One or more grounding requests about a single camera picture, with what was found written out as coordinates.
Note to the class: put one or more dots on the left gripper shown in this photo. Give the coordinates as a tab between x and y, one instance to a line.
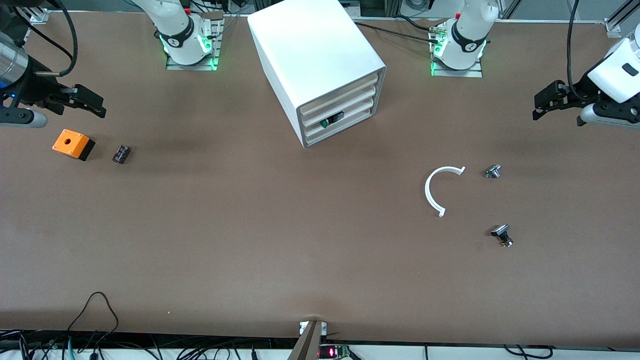
576	93

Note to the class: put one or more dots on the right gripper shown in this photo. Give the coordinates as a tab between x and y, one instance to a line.
36	86

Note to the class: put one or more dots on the white plastic drawer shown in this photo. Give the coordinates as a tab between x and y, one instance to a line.
340	92

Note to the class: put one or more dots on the black silver push button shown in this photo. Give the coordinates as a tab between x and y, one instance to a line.
501	233

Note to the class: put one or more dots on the green push button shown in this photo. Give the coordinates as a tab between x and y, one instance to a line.
327	122

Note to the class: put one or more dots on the white drawer cabinet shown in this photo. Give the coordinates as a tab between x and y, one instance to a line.
310	45

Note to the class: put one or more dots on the small black contact block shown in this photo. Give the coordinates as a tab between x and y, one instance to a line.
121	153

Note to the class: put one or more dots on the small silver metal part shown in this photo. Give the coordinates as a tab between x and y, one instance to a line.
493	171

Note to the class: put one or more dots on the device with red display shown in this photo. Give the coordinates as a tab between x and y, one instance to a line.
334	352

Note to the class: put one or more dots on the orange button enclosure box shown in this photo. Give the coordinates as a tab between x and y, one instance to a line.
70	142

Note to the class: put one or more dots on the aluminium frame profile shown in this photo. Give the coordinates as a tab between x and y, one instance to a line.
620	20
39	15

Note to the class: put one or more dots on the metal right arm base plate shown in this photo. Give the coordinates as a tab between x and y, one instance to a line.
192	65

